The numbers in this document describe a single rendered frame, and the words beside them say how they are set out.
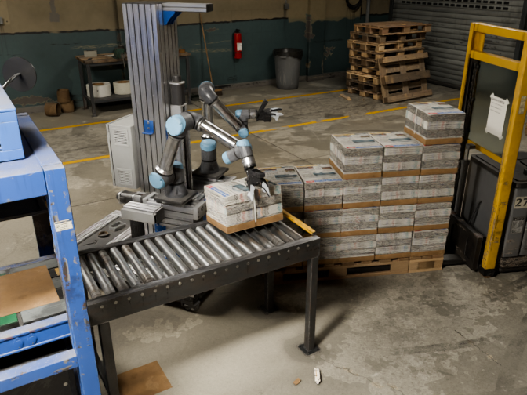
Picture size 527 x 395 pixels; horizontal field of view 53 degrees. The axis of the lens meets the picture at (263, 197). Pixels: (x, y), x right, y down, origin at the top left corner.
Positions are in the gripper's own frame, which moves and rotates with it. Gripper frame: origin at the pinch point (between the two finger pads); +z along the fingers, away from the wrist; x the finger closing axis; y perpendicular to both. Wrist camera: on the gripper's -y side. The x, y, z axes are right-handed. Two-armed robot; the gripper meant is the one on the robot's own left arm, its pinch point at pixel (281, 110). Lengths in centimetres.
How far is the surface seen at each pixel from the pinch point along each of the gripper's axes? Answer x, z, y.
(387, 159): 44, 72, 20
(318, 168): 22, 27, 38
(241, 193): 117, -35, 2
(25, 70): 114, -139, -70
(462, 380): 173, 93, 101
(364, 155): 45, 55, 16
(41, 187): 201, -110, -53
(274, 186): 108, -15, 3
